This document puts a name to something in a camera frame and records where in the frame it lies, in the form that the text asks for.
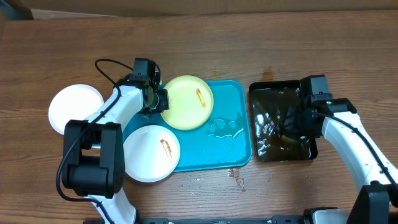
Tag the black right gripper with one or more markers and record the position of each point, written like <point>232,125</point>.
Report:
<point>291,127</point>

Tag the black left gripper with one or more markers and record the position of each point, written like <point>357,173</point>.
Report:
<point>163,94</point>

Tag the yellow-green plastic plate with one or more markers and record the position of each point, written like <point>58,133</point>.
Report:
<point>191,102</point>

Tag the white plate with sauce streak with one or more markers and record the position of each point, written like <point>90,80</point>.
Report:
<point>151,153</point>

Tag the green yellow scrub sponge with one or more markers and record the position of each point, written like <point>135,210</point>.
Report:
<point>287,139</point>

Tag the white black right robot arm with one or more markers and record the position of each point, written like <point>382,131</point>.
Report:
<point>374,175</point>

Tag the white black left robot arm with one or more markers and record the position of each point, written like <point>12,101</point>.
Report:
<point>93,165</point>

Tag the black tray with water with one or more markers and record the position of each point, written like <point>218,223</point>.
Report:
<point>269,102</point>

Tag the teal plastic serving tray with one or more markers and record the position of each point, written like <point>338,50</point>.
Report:
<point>223,141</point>

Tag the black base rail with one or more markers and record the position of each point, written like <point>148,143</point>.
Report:
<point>224,220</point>

